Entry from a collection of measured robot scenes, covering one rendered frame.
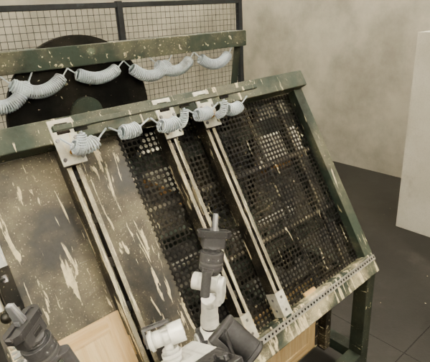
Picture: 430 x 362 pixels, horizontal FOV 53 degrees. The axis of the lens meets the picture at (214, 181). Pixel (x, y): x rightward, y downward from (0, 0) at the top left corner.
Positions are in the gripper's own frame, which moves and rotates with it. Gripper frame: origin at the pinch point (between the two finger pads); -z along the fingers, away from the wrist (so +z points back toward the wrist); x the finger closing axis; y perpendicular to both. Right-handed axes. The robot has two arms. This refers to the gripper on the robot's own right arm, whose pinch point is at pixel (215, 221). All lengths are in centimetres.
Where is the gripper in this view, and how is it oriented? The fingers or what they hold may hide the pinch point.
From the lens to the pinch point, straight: 155.7
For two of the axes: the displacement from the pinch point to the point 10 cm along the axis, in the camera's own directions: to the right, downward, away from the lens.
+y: -1.6, -1.4, 9.8
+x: -9.8, -0.7, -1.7
